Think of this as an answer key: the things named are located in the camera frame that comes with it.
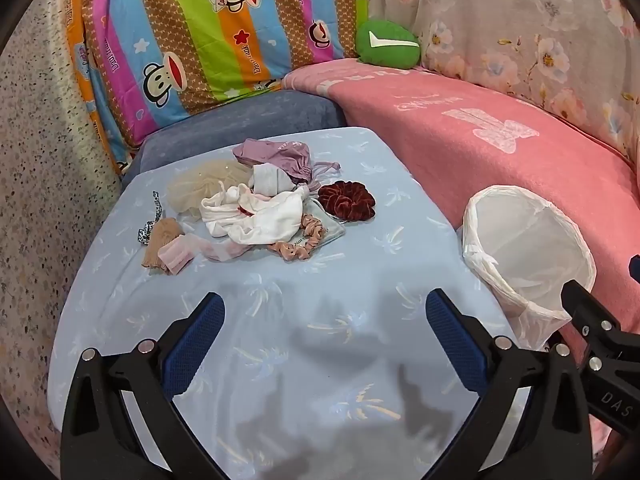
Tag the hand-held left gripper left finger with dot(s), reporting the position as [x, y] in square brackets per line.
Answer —
[195, 345]

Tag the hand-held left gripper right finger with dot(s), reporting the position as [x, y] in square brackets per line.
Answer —
[455, 345]

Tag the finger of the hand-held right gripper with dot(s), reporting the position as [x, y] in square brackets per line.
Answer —
[587, 310]
[635, 269]

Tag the pink cloth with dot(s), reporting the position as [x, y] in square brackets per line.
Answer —
[175, 255]

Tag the bin with white plastic liner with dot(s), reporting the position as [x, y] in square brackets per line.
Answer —
[520, 240]

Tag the tan stocking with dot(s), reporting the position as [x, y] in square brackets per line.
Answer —
[162, 240]

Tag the pink scrunchie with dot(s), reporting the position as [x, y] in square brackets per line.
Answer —
[287, 251]

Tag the white cloth with red trim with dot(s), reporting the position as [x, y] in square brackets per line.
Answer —
[265, 220]

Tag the black white patterned ribbon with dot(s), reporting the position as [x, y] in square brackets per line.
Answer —
[156, 205]

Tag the beige mesh net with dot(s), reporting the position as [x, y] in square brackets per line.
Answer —
[200, 185]

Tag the pale blue fabric pouch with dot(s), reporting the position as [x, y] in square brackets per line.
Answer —
[332, 232]

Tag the small white cloth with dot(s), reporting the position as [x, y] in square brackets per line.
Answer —
[267, 177]

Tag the dark red velvet scrunchie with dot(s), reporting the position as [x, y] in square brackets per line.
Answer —
[332, 200]

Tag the pink blanket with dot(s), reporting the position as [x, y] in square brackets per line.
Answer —
[500, 150]

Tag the speckled grey cloth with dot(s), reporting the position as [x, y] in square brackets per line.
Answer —
[45, 185]

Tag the blue grey sofa cushion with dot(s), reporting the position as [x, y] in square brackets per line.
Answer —
[225, 115]

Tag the green cushion with white tick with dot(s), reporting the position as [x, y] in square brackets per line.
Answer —
[385, 45]

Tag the striped monkey print quilt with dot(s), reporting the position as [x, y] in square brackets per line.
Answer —
[165, 35]

